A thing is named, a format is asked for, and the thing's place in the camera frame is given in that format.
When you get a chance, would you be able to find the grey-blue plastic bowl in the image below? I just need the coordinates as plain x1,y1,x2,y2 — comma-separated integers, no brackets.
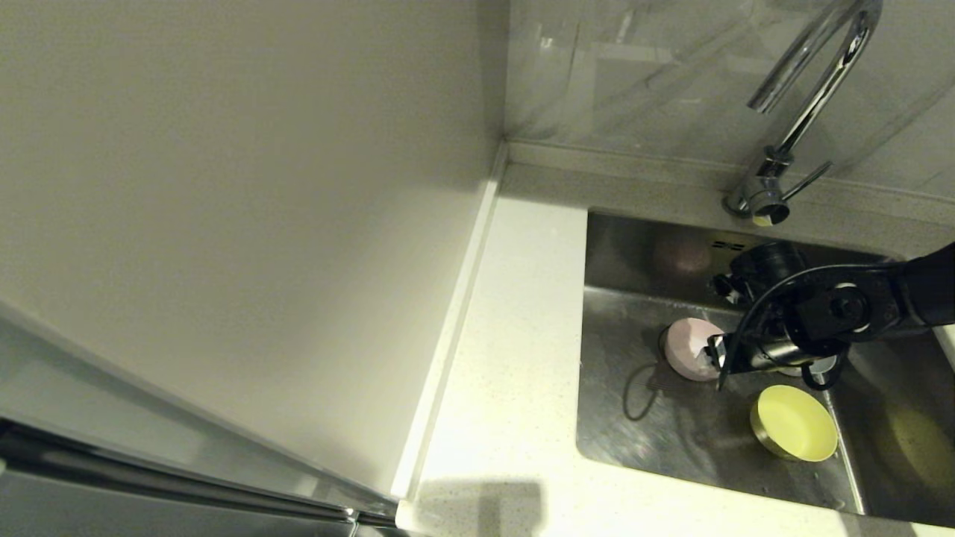
780,355,839,378

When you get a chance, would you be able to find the dark metal door trim bar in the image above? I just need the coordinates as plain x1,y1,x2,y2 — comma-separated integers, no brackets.
0,421,400,529

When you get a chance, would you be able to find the chrome gooseneck faucet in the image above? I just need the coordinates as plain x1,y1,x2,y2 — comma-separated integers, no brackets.
724,0,885,227

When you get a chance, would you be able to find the white tall cabinet side panel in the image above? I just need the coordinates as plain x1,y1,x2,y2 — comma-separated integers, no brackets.
0,0,510,499

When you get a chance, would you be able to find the pink plastic bowl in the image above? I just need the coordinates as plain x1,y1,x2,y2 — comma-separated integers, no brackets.
664,318,726,383

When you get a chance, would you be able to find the grey appliance door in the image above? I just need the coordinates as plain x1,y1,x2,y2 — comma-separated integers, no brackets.
0,302,400,519

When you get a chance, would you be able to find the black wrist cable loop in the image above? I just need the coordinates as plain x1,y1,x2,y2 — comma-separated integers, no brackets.
715,263,900,393

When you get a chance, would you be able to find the yellow plastic bowl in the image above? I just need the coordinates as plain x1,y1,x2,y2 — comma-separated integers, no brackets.
750,384,840,462

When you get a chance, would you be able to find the chrome faucet lever handle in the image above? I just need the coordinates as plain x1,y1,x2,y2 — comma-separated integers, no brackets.
783,161,833,202

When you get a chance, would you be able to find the stainless steel sink basin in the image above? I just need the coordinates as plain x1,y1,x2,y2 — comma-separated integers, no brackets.
574,209,955,529

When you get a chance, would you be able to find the glossy grey door panel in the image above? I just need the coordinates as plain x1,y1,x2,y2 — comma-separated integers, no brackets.
0,474,351,537

